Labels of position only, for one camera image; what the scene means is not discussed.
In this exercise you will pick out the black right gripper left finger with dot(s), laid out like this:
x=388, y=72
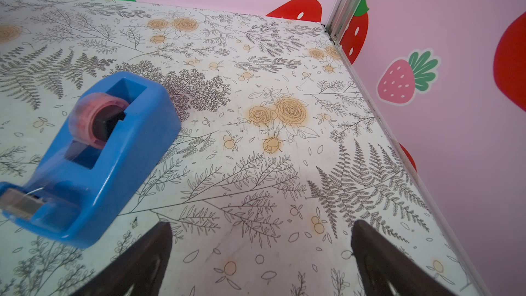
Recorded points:
x=139, y=270

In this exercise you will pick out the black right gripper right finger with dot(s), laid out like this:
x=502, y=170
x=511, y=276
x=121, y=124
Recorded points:
x=384, y=269

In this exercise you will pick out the blue tape dispenser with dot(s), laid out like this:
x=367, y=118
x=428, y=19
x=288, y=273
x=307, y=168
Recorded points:
x=77, y=191

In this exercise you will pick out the pink tape roll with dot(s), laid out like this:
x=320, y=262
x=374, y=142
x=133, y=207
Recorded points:
x=94, y=118

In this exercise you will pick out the aluminium frame post right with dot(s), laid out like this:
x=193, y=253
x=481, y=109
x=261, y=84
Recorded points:
x=349, y=0

